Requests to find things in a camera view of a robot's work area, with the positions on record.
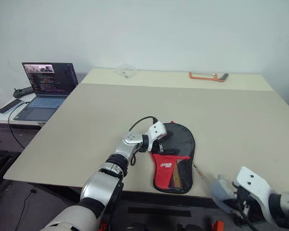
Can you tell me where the zipper pull cord orange tag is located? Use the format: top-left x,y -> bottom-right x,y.
193,163 -> 205,180

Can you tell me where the black floor cable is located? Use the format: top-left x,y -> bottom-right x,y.
13,189 -> 38,231

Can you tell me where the black and red paddle case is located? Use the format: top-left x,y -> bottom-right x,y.
150,121 -> 197,194

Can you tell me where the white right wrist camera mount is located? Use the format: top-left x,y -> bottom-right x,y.
232,166 -> 279,223

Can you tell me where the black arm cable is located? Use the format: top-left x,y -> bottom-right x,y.
129,116 -> 159,167
239,215 -> 264,231

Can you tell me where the orange hacksaw frame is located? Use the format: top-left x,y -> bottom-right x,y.
188,71 -> 230,83

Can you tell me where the black handheld controller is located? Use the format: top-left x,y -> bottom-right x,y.
12,87 -> 35,99

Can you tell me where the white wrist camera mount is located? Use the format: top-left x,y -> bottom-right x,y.
146,121 -> 169,152
232,166 -> 279,223

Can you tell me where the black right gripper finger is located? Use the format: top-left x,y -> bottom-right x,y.
222,198 -> 243,214
210,175 -> 236,205

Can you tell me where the black laptop power cable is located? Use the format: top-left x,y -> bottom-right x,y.
7,102 -> 31,149

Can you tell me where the white side table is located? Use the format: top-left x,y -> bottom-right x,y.
0,92 -> 48,128

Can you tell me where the open grey laptop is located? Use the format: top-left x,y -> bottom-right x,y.
13,62 -> 79,122

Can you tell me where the black smartphone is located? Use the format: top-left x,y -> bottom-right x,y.
0,99 -> 23,115

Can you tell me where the orange red bracket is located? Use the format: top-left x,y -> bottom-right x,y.
211,219 -> 225,231

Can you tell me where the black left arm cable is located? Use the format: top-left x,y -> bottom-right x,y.
129,116 -> 159,167

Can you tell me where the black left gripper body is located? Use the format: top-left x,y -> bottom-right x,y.
152,136 -> 171,155

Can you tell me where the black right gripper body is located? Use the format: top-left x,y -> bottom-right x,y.
230,184 -> 266,225

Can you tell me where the black metal frame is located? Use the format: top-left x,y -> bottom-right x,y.
0,149 -> 16,197

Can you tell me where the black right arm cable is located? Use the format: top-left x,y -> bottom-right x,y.
239,215 -> 264,231

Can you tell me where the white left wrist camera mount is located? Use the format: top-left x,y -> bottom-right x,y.
146,121 -> 169,152

